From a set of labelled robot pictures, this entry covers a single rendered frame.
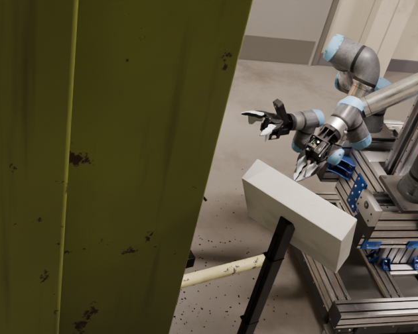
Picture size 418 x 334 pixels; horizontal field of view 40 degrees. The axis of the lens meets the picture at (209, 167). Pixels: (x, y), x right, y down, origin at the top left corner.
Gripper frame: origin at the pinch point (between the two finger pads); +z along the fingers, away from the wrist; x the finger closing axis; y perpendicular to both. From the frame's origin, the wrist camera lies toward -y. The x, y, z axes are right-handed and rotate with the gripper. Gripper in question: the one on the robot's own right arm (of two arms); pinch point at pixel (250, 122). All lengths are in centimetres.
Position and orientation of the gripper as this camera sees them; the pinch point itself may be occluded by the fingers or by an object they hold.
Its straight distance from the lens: 224.0
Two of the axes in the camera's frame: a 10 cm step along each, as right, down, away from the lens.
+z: -8.7, 1.4, -4.7
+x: -4.5, -6.2, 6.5
